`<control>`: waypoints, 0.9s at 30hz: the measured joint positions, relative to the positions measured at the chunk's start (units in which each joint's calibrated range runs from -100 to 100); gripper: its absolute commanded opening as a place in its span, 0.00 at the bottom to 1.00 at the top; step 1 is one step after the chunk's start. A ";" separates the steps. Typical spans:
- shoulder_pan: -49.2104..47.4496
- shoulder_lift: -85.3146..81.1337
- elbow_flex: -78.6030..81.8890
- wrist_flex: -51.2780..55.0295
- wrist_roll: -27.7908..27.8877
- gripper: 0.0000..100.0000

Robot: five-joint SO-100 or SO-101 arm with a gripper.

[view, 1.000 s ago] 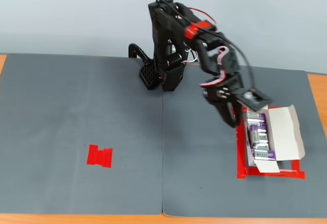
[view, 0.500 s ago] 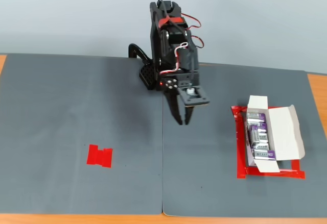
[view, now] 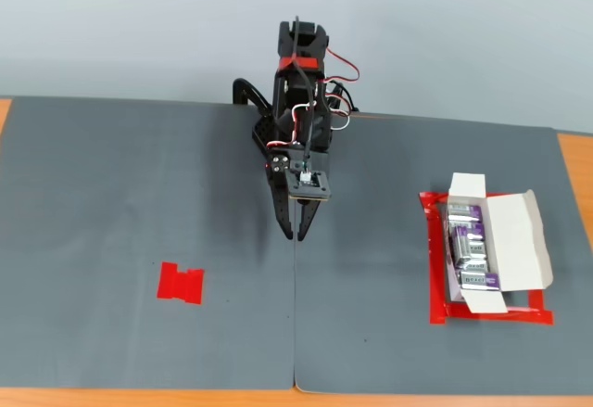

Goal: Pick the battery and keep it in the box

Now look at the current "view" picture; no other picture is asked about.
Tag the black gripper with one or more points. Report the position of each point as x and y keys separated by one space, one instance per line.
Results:
x=281 y=164

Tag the silver purple Bexel battery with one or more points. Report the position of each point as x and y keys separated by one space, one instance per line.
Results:
x=477 y=281
x=459 y=249
x=475 y=265
x=463 y=213
x=453 y=222
x=479 y=249

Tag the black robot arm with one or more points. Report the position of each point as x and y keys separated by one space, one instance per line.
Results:
x=303 y=45

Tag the white cardboard box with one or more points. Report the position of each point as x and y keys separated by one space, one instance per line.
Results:
x=514 y=240

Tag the grey mat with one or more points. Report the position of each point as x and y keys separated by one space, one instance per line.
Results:
x=92 y=194
x=370 y=286

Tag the red tape patch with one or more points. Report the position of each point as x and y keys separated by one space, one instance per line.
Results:
x=178 y=284

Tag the red tape band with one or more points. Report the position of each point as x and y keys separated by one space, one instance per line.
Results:
x=308 y=63

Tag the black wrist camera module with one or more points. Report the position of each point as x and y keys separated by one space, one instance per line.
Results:
x=319 y=189

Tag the red tape frame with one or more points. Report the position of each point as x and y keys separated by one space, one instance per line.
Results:
x=435 y=286

